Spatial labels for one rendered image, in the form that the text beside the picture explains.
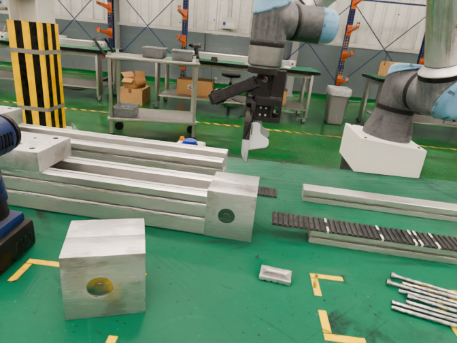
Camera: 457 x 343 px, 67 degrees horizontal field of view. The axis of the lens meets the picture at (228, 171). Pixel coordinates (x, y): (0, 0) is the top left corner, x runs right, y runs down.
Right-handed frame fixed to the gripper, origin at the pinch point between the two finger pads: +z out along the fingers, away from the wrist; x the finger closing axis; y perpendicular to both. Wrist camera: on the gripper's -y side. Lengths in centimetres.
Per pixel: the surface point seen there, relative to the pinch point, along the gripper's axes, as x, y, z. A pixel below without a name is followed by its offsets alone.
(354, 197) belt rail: -1.9, 27.3, 6.9
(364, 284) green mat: -31.3, 23.6, 9.9
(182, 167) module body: -4.9, -13.9, 4.4
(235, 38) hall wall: 739, -89, -24
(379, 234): -19.9, 28.3, 6.4
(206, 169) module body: -4.9, -8.2, 3.9
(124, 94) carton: 444, -220, 73
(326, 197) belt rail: -1.9, 21.0, 7.9
